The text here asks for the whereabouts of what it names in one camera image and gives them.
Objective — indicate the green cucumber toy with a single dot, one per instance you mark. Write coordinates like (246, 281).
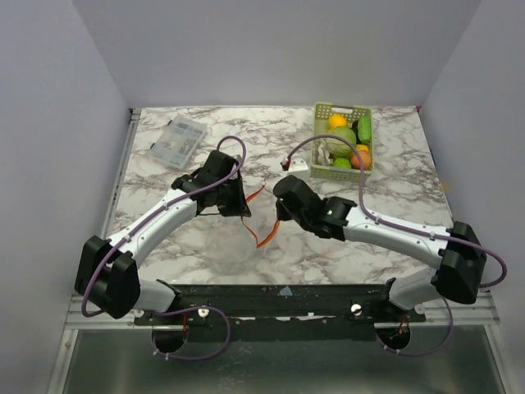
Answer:
(364, 128)

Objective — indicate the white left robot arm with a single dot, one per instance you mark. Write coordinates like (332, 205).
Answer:
(108, 273)

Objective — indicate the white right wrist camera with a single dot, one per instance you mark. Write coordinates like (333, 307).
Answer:
(290, 164)

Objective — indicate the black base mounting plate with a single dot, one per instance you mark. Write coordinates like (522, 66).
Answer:
(212, 313)

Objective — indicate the small bright green vegetable toy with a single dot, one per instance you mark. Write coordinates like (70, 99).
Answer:
(342, 163)

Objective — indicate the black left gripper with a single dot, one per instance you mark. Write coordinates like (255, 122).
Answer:
(240, 208)

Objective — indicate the clear zip bag orange zipper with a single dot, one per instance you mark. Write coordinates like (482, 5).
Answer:
(237, 246)

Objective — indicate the clear plastic organizer box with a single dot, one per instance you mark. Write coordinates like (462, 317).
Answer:
(179, 139)

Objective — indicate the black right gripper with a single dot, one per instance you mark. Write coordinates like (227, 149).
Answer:
(281, 206)

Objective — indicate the pale green perforated basket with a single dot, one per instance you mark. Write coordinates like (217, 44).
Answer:
(337, 149)

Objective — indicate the grey oyster mushroom toy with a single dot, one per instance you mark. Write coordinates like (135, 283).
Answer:
(323, 156)

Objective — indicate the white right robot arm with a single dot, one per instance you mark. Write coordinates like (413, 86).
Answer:
(454, 262)

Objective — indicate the peach toy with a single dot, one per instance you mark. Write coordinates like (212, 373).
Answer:
(361, 159)

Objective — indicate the yellow round fruit toy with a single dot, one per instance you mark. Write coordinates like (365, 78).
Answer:
(337, 120)

